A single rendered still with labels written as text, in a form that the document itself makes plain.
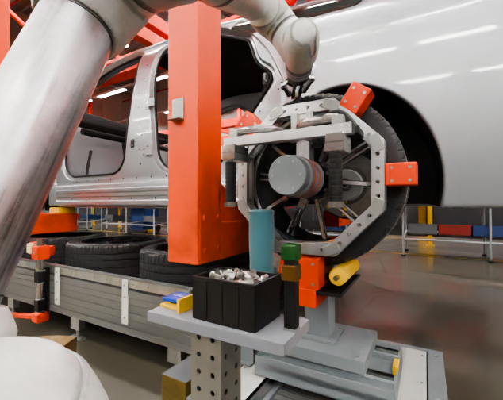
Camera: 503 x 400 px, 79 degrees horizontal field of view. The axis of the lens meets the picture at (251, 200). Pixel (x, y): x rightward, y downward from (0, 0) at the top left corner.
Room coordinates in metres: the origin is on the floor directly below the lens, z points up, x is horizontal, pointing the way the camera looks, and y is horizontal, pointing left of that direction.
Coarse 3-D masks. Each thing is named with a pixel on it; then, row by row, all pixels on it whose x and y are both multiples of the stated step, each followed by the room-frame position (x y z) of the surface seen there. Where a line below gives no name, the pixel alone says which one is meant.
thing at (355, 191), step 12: (348, 156) 1.51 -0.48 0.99; (360, 156) 1.49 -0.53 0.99; (348, 168) 1.51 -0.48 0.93; (360, 168) 1.49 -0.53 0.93; (360, 180) 1.44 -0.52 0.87; (348, 192) 1.47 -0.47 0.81; (360, 192) 1.48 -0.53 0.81; (324, 204) 1.57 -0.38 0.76; (348, 204) 1.51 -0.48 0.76; (360, 204) 1.49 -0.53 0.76
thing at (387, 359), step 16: (384, 352) 1.22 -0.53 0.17; (400, 352) 1.22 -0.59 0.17; (256, 368) 1.21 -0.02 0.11; (272, 368) 1.17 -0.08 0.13; (288, 368) 1.14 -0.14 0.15; (304, 368) 1.11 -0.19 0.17; (320, 368) 1.13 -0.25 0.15; (336, 368) 1.11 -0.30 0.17; (368, 368) 1.08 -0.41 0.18; (384, 368) 1.15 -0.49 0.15; (400, 368) 1.16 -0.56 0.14; (304, 384) 1.11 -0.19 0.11; (320, 384) 1.08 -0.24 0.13; (336, 384) 1.05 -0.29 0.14; (352, 384) 1.03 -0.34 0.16; (368, 384) 1.05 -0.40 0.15; (384, 384) 1.03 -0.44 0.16
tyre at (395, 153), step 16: (304, 96) 1.18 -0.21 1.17; (320, 96) 1.14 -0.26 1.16; (336, 96) 1.11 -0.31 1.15; (368, 112) 1.06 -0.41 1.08; (384, 128) 1.03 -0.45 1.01; (400, 144) 1.02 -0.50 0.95; (400, 160) 1.01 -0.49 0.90; (400, 192) 1.01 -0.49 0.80; (400, 208) 1.02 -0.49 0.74; (384, 224) 1.03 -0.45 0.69; (368, 240) 1.06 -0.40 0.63; (336, 256) 1.11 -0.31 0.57; (352, 256) 1.09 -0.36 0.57
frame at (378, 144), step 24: (264, 120) 1.16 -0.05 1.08; (288, 120) 1.17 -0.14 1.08; (360, 120) 0.99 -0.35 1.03; (264, 144) 1.23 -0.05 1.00; (384, 144) 0.96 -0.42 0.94; (240, 168) 1.22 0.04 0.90; (384, 168) 0.96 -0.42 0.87; (240, 192) 1.22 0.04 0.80; (384, 192) 0.96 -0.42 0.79; (360, 216) 0.99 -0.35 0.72; (288, 240) 1.16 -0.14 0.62; (336, 240) 1.03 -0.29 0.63
